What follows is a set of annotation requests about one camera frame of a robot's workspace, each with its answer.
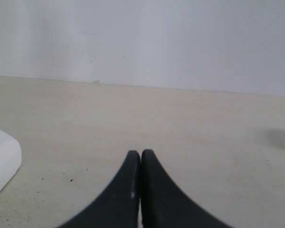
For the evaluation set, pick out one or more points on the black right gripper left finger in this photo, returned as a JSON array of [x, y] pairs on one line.
[[118, 204]]

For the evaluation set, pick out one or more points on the white mannequin head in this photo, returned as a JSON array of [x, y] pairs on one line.
[[10, 158]]

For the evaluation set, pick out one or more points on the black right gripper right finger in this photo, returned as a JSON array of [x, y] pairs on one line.
[[164, 204]]

